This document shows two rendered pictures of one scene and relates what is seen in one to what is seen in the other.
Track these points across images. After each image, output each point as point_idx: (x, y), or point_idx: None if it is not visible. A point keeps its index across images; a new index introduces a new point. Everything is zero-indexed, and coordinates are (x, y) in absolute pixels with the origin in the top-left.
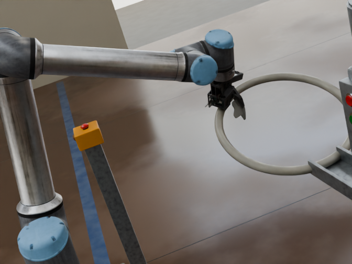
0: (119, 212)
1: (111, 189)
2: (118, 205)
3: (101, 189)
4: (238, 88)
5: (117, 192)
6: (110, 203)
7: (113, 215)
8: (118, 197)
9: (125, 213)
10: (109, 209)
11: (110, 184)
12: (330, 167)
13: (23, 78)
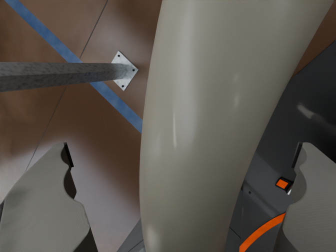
0: (52, 79)
1: (22, 81)
2: (44, 79)
3: (14, 89)
4: (292, 44)
5: (30, 76)
6: (36, 85)
7: (50, 84)
8: (36, 77)
9: (57, 74)
10: (42, 87)
11: (15, 80)
12: None
13: None
